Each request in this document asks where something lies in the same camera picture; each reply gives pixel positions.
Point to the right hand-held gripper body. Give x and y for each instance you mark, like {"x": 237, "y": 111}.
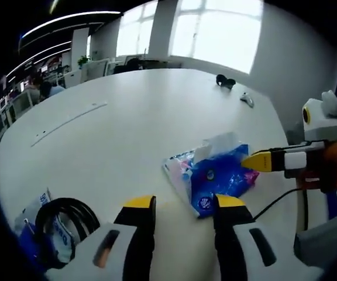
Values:
{"x": 322, "y": 123}

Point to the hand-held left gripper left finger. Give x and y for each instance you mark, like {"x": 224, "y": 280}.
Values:
{"x": 139, "y": 222}

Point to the clear bag with blue pad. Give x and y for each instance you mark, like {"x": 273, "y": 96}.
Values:
{"x": 54, "y": 234}

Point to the dark office chair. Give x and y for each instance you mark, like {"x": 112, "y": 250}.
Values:
{"x": 133, "y": 64}

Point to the small black object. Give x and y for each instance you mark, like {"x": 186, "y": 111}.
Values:
{"x": 225, "y": 81}

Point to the blue tissue pack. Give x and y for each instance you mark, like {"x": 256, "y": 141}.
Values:
{"x": 215, "y": 175}

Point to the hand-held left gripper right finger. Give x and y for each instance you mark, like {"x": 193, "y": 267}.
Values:
{"x": 230, "y": 222}

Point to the white table strip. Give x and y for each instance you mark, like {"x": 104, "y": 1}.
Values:
{"x": 69, "y": 123}

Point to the green potted plant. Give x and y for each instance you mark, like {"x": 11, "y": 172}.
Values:
{"x": 83, "y": 62}

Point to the small grey object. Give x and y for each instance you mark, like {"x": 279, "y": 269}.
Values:
{"x": 248, "y": 100}

